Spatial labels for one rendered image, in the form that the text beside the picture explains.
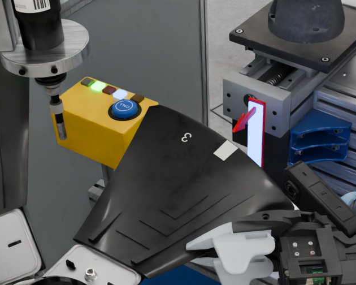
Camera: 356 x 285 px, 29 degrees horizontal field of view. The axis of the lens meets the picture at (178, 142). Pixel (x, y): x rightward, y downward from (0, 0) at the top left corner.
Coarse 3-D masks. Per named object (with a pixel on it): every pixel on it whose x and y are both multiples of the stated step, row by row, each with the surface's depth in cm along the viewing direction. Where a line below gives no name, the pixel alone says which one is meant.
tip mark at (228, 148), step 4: (224, 144) 85; (228, 144) 85; (232, 144) 85; (220, 148) 84; (224, 148) 84; (228, 148) 84; (232, 148) 85; (236, 148) 85; (216, 152) 84; (220, 152) 84; (224, 152) 84; (228, 152) 84; (232, 152) 84; (220, 156) 83; (224, 156) 83; (228, 156) 84
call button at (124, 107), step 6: (120, 102) 111; (126, 102) 111; (132, 102) 111; (114, 108) 110; (120, 108) 110; (126, 108) 110; (132, 108) 110; (114, 114) 110; (120, 114) 109; (126, 114) 109; (132, 114) 110
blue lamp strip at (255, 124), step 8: (256, 104) 91; (256, 112) 92; (248, 120) 94; (256, 120) 93; (248, 128) 94; (256, 128) 93; (248, 136) 95; (256, 136) 94; (248, 144) 96; (256, 144) 95; (248, 152) 97; (256, 152) 96; (256, 160) 97
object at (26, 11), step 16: (16, 0) 49; (32, 0) 48; (48, 0) 49; (16, 16) 50; (32, 16) 49; (48, 16) 49; (32, 32) 50; (48, 32) 50; (32, 48) 51; (48, 48) 51; (48, 80) 53
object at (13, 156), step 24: (0, 72) 64; (0, 96) 64; (24, 96) 64; (0, 120) 64; (24, 120) 64; (0, 144) 64; (24, 144) 64; (0, 168) 63; (24, 168) 63; (0, 192) 63; (24, 192) 63
